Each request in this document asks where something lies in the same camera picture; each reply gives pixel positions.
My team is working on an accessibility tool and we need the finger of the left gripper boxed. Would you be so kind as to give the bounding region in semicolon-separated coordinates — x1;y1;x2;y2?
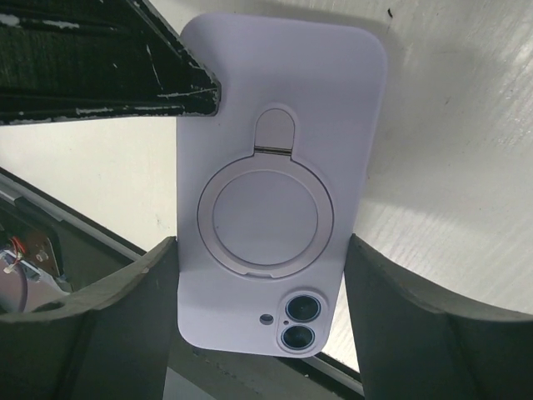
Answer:
1;1;221;125

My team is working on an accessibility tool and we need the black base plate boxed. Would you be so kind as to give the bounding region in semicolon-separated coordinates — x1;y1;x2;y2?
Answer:
1;171;363;399

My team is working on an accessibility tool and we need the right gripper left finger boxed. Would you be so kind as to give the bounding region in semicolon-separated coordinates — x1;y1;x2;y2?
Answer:
1;237;179;399

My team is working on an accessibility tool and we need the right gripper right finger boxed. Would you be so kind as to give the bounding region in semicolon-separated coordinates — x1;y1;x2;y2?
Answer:
344;235;532;399

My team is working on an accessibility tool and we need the purple phone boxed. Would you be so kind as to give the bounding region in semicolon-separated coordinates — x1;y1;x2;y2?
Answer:
177;13;387;358

